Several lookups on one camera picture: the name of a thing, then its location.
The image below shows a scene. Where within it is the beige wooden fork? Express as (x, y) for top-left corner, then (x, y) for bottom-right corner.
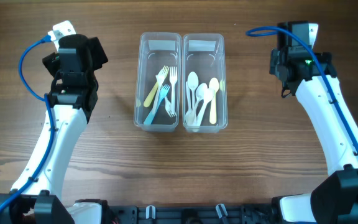
(143, 65), (169, 107)

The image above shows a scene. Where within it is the yellow plastic spoon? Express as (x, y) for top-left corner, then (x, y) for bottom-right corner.
(209, 77), (219, 124)

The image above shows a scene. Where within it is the white thick-handled spoon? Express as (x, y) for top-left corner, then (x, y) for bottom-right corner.
(196, 88), (214, 126)

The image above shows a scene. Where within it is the white slim spoon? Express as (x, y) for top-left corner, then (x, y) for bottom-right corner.
(185, 83), (208, 126)

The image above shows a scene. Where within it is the white slim plastic fork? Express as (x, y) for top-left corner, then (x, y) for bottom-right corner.
(164, 97), (176, 118)

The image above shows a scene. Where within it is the white small spoon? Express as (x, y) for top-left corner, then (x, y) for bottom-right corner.
(187, 72), (199, 108)

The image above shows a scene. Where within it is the thin clear plastic fork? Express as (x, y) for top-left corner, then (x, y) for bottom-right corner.
(152, 65), (168, 114)

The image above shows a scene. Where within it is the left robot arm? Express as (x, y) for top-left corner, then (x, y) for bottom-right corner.
(0, 34), (111, 223)

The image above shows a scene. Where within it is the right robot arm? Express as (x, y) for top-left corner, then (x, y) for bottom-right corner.
(270, 47), (358, 223)

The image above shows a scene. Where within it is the left clear plastic container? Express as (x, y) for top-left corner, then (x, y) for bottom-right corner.
(134, 32), (181, 132)

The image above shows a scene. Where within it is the clear plastic container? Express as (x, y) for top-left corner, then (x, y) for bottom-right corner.
(181, 34), (228, 133)
(134, 32), (181, 132)

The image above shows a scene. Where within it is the right clear plastic container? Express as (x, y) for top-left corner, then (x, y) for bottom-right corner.
(181, 34), (228, 133)

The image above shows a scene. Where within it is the right blue cable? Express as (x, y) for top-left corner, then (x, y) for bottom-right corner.
(246, 26), (358, 200)

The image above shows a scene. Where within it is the blue cable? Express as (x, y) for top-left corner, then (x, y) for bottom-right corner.
(0, 34), (57, 224)
(246, 26), (358, 200)

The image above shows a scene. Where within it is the left blue cable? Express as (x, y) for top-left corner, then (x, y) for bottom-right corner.
(0, 34), (57, 224)

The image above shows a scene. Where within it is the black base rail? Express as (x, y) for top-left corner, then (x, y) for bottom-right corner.
(110, 204), (273, 224)

